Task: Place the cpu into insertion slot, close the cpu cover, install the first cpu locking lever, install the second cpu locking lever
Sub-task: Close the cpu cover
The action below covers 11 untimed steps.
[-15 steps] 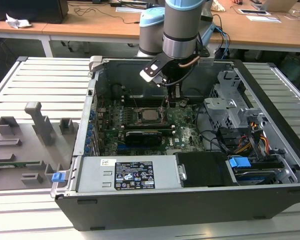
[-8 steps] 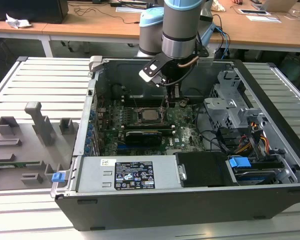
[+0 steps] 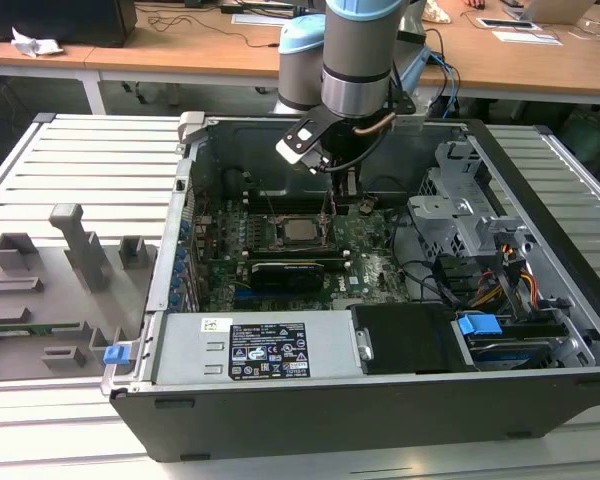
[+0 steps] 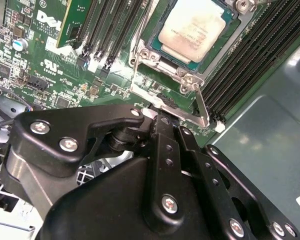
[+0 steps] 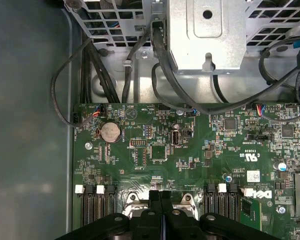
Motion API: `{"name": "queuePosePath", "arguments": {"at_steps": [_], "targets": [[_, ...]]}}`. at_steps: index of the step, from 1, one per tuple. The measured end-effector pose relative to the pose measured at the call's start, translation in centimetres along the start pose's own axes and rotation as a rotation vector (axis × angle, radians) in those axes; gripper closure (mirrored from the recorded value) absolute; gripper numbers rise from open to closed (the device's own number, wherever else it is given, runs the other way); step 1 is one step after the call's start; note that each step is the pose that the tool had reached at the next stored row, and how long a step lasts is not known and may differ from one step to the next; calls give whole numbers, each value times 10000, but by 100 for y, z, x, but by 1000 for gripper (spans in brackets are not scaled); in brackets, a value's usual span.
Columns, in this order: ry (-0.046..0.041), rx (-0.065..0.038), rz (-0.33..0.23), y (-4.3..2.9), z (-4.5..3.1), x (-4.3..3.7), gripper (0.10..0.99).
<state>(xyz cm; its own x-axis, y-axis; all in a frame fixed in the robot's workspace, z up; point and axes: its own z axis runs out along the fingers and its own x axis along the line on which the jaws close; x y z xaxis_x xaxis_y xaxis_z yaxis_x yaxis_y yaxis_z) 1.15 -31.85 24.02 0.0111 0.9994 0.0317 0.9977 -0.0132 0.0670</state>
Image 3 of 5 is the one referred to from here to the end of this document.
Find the grey parts rack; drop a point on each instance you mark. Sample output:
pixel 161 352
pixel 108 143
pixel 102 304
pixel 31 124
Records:
pixel 40 300

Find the white framed tablet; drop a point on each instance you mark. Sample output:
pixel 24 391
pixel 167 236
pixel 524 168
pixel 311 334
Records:
pixel 505 23

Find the grey power supply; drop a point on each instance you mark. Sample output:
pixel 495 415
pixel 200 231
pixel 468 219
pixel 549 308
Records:
pixel 190 350

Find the black plastic shroud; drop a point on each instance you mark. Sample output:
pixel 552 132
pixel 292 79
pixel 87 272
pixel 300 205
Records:
pixel 410 340

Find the hard disk in blue carrier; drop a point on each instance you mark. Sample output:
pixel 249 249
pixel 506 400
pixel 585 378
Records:
pixel 480 327

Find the green RAM stick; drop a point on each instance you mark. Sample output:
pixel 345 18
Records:
pixel 50 328

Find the black RAM slot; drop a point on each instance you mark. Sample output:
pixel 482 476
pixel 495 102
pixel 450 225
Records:
pixel 295 200
pixel 300 257
pixel 295 209
pixel 300 251
pixel 295 204
pixel 295 195

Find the black graphics card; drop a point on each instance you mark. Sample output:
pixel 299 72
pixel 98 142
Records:
pixel 287 277

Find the round coin battery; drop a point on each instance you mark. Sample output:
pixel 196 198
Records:
pixel 366 205

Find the blue expansion slot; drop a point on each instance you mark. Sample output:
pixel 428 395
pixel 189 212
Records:
pixel 245 301

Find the black PC case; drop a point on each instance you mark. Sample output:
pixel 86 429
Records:
pixel 330 420

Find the black power adapter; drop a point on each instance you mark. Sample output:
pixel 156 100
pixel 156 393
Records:
pixel 235 8

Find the metal drive cage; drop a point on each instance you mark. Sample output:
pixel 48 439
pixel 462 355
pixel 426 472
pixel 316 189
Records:
pixel 440 220

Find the crumpled white paper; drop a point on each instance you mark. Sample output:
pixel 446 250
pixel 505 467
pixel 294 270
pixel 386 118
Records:
pixel 35 45

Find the wooden desk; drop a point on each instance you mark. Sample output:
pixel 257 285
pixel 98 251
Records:
pixel 0 57
pixel 180 45

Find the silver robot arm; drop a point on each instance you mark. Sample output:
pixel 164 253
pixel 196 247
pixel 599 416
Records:
pixel 360 50

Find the silver CPU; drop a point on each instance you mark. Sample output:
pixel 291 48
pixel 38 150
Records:
pixel 301 230

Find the black computer box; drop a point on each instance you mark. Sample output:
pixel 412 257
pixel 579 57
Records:
pixel 55 20

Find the green motherboard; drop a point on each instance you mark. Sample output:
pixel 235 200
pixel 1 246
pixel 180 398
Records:
pixel 375 272

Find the silver laptop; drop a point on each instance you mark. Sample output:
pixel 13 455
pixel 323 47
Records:
pixel 555 10

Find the white flat strip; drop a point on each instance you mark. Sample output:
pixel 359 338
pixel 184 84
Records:
pixel 255 19

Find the white paper sheet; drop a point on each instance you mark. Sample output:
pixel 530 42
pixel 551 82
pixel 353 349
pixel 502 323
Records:
pixel 525 37

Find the blue case latch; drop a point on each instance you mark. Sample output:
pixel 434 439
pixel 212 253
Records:
pixel 116 355

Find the white patterned pouch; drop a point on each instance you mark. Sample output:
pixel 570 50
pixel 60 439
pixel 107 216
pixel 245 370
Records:
pixel 437 12

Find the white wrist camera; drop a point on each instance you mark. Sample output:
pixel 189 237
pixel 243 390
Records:
pixel 290 150

